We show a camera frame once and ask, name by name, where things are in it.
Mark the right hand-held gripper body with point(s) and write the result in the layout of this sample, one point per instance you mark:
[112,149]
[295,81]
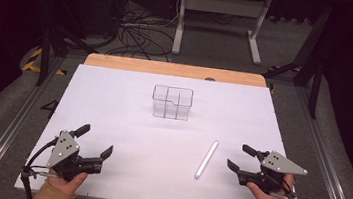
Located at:
[279,165]

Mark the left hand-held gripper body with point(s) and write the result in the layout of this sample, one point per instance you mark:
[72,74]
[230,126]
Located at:
[64,148]

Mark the white pen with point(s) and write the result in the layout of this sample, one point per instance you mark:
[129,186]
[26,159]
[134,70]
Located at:
[206,159]

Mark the clear plastic divided organiser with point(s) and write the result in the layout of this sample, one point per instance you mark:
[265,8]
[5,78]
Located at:
[172,102]

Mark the person's left hand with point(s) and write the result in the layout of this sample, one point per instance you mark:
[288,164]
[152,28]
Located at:
[65,186]

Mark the white table board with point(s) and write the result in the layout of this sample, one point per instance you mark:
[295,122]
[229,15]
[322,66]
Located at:
[145,149]

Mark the yellow black hazard tape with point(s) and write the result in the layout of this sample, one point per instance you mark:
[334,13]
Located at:
[32,63]

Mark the black tripod stand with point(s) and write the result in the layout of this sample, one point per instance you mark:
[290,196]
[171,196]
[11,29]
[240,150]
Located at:
[45,54]
[315,81]

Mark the wooden table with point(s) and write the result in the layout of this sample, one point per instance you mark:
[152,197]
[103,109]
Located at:
[174,69]

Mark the white metal stand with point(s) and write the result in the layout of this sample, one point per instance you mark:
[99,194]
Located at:
[222,5]

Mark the aluminium floor rail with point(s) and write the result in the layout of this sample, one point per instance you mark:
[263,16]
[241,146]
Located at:
[6,130]
[325,163]

